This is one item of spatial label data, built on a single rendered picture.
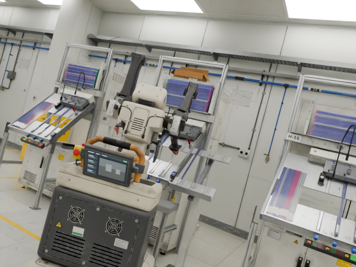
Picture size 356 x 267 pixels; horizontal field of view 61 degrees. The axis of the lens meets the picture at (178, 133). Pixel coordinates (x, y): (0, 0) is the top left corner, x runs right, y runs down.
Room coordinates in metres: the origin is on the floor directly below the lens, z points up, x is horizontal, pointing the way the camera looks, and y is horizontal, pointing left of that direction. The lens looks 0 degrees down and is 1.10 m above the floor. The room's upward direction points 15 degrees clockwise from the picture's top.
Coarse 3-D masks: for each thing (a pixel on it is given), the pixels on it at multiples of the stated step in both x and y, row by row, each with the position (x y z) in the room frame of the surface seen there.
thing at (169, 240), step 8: (176, 192) 2.81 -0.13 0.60; (176, 200) 2.80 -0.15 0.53; (184, 200) 2.88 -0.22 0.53; (184, 208) 2.93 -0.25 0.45; (200, 208) 3.33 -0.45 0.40; (160, 216) 2.85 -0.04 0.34; (168, 216) 2.82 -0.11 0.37; (176, 216) 2.80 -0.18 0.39; (168, 224) 2.81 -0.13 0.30; (176, 224) 2.85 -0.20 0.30; (152, 232) 2.87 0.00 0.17; (176, 232) 2.89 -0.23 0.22; (152, 240) 2.86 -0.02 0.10; (168, 240) 2.79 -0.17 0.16; (176, 240) 2.94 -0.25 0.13; (168, 248) 2.81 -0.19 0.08
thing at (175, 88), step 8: (168, 80) 3.15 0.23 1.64; (176, 80) 3.14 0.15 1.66; (168, 88) 3.13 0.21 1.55; (176, 88) 3.09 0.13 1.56; (184, 88) 3.05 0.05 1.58; (200, 88) 2.98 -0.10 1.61; (208, 88) 2.94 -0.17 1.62; (168, 96) 3.12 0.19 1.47; (176, 96) 3.08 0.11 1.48; (184, 96) 3.04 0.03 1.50; (200, 96) 2.97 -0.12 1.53; (208, 96) 2.94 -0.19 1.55; (176, 104) 3.07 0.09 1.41; (192, 104) 2.99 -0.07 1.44; (200, 104) 2.96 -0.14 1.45; (208, 104) 2.98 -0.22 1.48
